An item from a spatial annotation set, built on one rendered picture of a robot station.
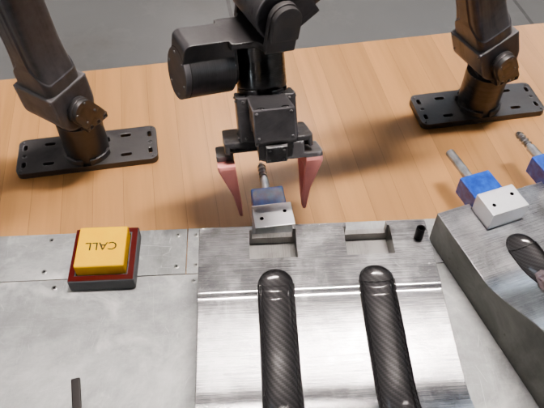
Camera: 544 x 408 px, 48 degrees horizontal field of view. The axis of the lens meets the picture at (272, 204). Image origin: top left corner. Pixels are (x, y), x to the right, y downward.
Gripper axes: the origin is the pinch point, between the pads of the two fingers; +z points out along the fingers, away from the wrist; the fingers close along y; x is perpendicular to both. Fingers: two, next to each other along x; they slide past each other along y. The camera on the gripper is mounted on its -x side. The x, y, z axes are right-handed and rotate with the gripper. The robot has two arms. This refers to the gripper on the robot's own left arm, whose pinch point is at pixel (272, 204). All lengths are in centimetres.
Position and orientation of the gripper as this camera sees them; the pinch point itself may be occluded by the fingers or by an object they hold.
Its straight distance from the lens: 75.3
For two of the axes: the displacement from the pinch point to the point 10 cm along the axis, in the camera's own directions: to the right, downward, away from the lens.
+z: 0.8, 9.3, 3.7
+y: 9.9, -1.2, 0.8
